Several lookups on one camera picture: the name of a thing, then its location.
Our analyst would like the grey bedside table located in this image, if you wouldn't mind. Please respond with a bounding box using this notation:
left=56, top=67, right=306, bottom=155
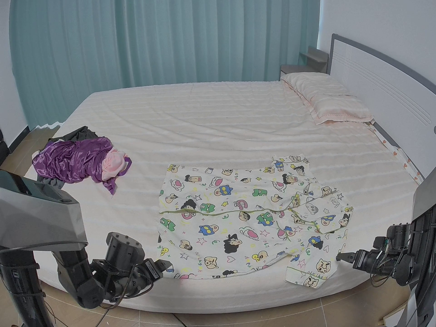
left=280, top=46, right=329, bottom=77

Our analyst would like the bed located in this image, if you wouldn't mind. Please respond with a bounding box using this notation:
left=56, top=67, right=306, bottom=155
left=25, top=33, right=436, bottom=314

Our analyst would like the blue-green curtain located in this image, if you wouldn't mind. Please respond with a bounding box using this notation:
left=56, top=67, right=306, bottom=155
left=8, top=0, right=322, bottom=130

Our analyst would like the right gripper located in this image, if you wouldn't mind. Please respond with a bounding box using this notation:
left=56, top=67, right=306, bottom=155
left=335, top=249, right=376, bottom=270

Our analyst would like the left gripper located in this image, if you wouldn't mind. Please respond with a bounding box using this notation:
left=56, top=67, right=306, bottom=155
left=130, top=258, right=175, bottom=288

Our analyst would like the dark grey garment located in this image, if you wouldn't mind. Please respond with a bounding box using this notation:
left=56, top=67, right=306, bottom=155
left=36, top=125, right=100, bottom=191

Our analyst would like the black cable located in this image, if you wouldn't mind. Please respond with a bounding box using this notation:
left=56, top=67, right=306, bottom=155
left=99, top=278, right=154, bottom=311

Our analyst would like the cream pillow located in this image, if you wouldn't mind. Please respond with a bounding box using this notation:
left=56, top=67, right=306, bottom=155
left=280, top=72, right=375, bottom=126

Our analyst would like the white printed pyjama top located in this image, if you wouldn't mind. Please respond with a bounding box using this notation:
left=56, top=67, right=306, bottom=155
left=157, top=154, right=355, bottom=289

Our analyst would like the purple garment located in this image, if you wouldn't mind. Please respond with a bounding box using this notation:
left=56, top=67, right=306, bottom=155
left=32, top=136, right=131, bottom=197

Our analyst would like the pink garment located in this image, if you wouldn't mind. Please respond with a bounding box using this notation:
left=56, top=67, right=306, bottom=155
left=102, top=149, right=127, bottom=181

